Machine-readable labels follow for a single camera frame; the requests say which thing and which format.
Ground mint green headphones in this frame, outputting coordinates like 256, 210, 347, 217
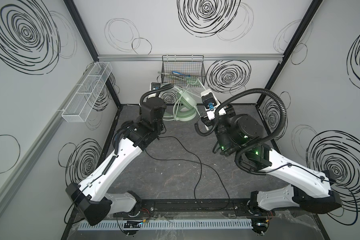
160, 86, 200, 122

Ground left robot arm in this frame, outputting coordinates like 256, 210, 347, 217
66, 84, 174, 226

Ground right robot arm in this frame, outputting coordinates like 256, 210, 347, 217
195, 88, 344, 215

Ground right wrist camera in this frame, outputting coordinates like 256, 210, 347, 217
201, 89, 221, 131

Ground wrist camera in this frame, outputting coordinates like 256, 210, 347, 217
150, 82, 161, 93
201, 89, 221, 131

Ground black headphone cable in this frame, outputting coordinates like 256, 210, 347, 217
143, 135, 231, 211

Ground black wire basket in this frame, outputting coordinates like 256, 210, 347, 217
160, 60, 206, 88

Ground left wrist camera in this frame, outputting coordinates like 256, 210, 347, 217
150, 82, 161, 93

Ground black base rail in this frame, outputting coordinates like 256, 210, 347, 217
73, 197, 314, 218

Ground white slotted cable duct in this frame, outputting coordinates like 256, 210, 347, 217
78, 219, 253, 231

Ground clear wall shelf bin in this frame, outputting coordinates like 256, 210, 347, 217
62, 62, 112, 123

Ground right corner frame post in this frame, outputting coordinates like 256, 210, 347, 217
265, 0, 323, 90

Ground side wall aluminium rail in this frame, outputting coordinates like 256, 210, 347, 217
0, 64, 95, 226

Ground black corner frame post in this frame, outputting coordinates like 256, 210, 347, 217
63, 0, 123, 110

